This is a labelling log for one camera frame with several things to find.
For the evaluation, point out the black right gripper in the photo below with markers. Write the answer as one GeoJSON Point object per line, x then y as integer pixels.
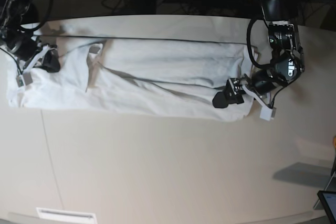
{"type": "Point", "coordinates": [24, 48]}

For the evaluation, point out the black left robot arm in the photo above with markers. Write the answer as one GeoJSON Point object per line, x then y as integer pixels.
{"type": "Point", "coordinates": [287, 57]}

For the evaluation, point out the tablet screen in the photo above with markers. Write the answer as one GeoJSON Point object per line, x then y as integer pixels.
{"type": "Point", "coordinates": [327, 199]}

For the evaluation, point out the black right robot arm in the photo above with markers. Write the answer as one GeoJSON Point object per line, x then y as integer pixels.
{"type": "Point", "coordinates": [12, 13]}

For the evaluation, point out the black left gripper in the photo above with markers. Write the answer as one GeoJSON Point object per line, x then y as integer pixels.
{"type": "Point", "coordinates": [259, 84]}

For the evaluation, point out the white T-shirt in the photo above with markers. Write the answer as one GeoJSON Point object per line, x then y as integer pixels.
{"type": "Point", "coordinates": [158, 77]}

